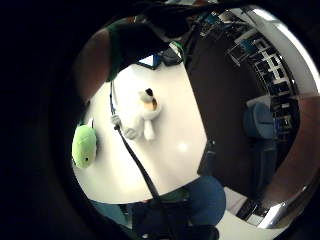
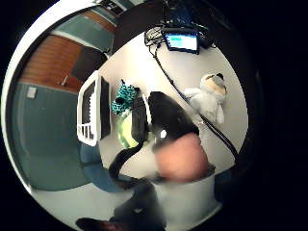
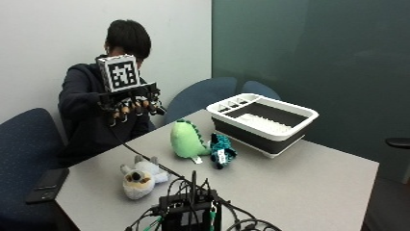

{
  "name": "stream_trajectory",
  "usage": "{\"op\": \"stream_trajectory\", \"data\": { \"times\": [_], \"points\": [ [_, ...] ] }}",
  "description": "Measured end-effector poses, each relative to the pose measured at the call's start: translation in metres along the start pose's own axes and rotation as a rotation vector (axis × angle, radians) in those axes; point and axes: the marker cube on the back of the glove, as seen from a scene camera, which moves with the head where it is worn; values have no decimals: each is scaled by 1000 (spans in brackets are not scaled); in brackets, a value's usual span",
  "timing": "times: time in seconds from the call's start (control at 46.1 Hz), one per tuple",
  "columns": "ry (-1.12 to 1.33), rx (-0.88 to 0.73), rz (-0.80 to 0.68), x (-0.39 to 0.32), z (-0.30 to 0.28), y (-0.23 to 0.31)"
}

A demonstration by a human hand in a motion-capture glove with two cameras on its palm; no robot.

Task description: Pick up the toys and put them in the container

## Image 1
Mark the blue round chair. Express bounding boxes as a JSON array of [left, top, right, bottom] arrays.
[[186, 175, 227, 227]]

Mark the black box at table edge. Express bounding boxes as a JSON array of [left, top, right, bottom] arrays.
[[197, 139, 217, 177]]

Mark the blue armchair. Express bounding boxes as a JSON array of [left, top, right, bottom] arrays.
[[242, 101, 279, 140]]

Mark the white cat plush toy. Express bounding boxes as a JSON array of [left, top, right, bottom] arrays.
[[122, 87, 163, 141]]

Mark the green plush toy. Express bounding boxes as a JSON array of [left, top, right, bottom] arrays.
[[71, 124, 98, 170]]

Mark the black bag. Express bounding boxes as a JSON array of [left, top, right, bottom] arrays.
[[162, 47, 183, 67]]

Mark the open laptop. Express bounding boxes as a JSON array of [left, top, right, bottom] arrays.
[[137, 53, 162, 70]]

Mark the dark shelving unit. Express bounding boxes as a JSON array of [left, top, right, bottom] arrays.
[[226, 31, 301, 141]]

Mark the the person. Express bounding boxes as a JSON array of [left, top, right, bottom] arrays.
[[74, 19, 169, 103]]

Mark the black cable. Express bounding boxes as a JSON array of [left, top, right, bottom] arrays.
[[113, 124, 178, 240]]

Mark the thin blue white cable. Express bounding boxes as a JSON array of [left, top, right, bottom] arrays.
[[109, 79, 122, 127]]

